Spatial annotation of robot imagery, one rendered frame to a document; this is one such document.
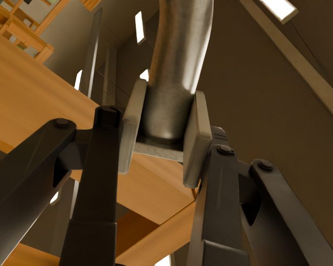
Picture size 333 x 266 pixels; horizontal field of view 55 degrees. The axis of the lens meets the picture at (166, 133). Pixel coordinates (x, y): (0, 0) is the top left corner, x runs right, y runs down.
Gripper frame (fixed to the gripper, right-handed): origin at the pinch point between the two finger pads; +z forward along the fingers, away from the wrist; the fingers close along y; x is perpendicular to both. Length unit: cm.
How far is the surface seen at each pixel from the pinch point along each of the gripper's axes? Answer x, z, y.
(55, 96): -10.0, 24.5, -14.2
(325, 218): -167, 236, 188
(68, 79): -377, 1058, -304
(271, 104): -117, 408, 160
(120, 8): -104, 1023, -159
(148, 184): -23.5, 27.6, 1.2
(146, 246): -40, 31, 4
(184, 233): -36.3, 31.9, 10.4
